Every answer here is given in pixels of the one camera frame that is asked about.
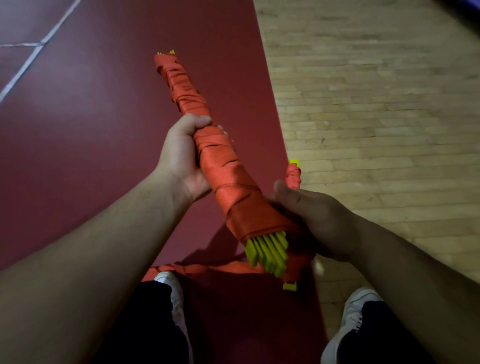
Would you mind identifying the person's right hand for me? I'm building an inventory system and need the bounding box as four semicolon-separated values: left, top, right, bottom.
268;179;363;263

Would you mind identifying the white right shoe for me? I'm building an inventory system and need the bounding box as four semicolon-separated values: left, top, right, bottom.
320;287;383;364

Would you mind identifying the black trouser leg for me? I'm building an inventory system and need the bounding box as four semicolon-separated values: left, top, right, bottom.
91;280;190;364
337;299;436;364

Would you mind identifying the person's left hand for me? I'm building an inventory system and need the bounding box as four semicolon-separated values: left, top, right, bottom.
155;113;235;203

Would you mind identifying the white left shoe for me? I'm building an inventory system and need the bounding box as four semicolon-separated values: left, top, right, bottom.
153;270;194;364

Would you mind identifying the black left trouser leg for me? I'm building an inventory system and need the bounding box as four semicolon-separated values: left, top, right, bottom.
91;280;190;364

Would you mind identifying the white shoe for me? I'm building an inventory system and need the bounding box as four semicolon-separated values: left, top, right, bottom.
153;270;194;364
320;287;383;364

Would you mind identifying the person's right forearm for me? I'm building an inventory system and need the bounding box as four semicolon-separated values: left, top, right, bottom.
346;217;480;364

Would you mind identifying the person's left forearm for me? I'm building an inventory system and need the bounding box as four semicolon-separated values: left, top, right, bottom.
0;170;194;364

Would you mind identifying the black right trouser leg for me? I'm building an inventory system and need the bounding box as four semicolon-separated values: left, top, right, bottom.
337;299;436;364

